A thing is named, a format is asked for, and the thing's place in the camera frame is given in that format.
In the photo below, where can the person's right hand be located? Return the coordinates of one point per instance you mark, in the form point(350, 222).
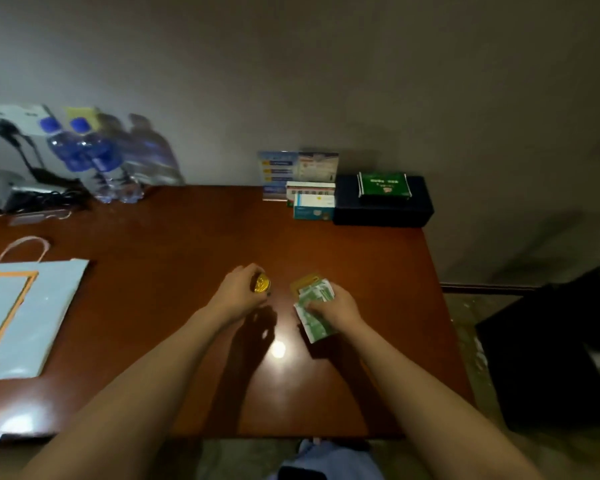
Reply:
point(338, 313)

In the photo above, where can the person's left hand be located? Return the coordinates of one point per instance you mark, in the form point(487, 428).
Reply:
point(235, 295)

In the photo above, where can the small orange jar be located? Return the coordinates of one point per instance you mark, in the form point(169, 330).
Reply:
point(262, 283)

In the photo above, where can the small green white packet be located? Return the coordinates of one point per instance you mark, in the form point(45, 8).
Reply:
point(313, 292)

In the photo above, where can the small teal box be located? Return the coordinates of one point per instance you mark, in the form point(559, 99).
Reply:
point(315, 208)

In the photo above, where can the small white box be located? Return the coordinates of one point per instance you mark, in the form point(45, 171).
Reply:
point(310, 186)

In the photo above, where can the black tissue box green label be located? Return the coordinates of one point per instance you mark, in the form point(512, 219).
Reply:
point(420, 210)

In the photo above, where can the dark green packet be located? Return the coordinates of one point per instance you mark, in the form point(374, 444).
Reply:
point(384, 185)

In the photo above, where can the clear water bottle blue label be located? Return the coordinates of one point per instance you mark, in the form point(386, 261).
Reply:
point(108, 160)
point(72, 155)

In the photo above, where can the small clear plastic piece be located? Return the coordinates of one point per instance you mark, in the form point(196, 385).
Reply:
point(40, 217)

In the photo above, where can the orange folder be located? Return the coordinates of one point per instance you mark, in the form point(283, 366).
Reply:
point(20, 295)

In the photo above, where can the person's left forearm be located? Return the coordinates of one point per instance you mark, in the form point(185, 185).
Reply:
point(120, 405)

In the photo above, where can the person's right forearm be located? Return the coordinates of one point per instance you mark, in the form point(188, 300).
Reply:
point(440, 410)

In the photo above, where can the reddish wooden desk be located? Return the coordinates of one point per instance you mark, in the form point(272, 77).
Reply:
point(160, 245)

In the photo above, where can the person's blue trousers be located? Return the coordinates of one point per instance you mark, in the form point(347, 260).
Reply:
point(330, 463)

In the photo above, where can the black low cabinet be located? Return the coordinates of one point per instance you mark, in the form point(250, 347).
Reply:
point(550, 345)

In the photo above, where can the yellow wall sticker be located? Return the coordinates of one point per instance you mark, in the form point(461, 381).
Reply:
point(80, 115)

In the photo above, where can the white wall outlet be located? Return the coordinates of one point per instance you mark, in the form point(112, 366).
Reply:
point(15, 117)

